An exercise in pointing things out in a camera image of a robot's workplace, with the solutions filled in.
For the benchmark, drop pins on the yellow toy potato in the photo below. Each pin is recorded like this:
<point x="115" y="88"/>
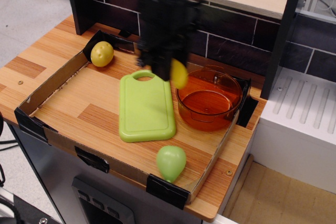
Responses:
<point x="102" y="54"/>

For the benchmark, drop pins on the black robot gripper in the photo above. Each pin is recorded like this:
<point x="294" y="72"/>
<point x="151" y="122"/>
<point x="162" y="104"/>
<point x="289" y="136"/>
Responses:
<point x="168" y="26"/>

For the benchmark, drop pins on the green plastic cutting board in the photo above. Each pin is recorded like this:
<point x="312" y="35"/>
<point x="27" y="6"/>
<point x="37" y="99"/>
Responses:
<point x="146" y="110"/>

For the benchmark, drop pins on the green toy pear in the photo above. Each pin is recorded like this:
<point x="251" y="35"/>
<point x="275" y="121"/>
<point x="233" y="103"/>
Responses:
<point x="171" y="161"/>

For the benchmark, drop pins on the white toy sink drainboard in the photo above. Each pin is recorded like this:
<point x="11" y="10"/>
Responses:
<point x="295" y="134"/>

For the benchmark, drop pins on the yellow toy banana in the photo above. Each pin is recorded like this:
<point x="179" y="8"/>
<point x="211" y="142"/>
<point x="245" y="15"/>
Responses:
<point x="178" y="74"/>

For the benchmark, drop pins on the toy oven control panel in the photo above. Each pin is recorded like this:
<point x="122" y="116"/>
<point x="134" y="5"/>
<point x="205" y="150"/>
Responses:
<point x="97" y="207"/>

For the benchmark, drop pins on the orange transparent plastic pot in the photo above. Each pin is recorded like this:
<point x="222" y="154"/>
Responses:
<point x="209" y="100"/>

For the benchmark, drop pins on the cardboard fence with black tape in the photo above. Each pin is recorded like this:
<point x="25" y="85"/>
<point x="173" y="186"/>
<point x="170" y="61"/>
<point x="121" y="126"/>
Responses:
<point x="77" y="108"/>

